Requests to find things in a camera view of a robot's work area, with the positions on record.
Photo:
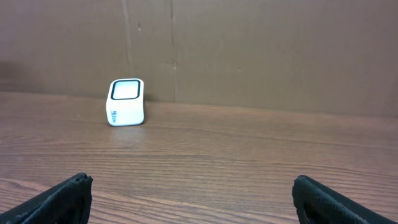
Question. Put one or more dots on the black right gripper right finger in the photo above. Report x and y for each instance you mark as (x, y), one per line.
(316, 203)

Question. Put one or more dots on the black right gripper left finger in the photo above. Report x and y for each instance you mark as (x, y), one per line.
(67, 202)

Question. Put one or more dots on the white barcode scanner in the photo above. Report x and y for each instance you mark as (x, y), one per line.
(125, 102)

